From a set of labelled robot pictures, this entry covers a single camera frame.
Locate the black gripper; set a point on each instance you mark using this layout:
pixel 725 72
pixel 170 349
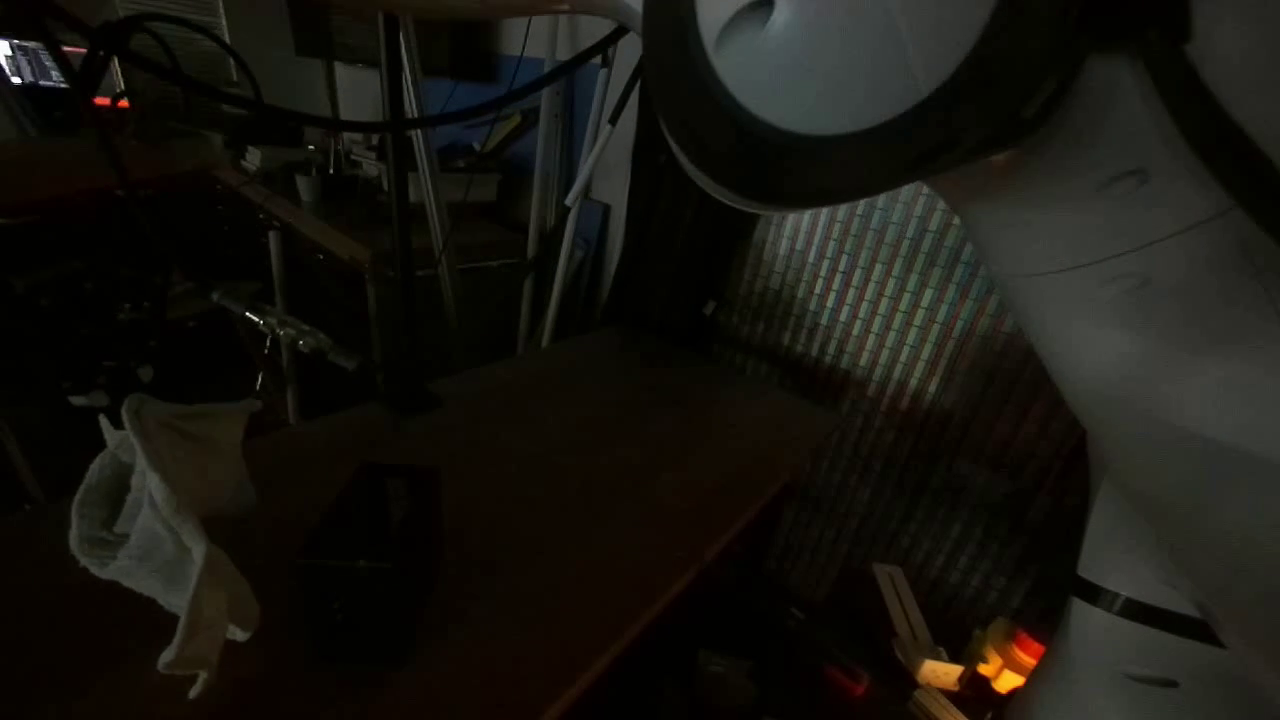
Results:
pixel 200 354

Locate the white terry towel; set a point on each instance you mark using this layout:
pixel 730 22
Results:
pixel 146 527

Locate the black box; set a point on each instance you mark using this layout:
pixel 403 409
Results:
pixel 372 561

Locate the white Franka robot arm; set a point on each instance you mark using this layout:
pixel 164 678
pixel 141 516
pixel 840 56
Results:
pixel 1066 240

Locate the wooden workbench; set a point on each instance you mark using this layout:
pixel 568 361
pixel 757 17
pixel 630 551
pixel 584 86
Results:
pixel 300 213

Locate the dark vertical pole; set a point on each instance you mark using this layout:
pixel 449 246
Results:
pixel 396 201

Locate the lit computer monitor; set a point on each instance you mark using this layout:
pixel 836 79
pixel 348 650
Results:
pixel 33 65

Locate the blue board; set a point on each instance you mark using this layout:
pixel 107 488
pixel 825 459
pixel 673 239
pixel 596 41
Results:
pixel 482 107

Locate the light metal pole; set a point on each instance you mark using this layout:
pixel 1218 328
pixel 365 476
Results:
pixel 576 201

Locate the green glowing clamp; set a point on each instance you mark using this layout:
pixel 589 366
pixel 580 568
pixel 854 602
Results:
pixel 994 664

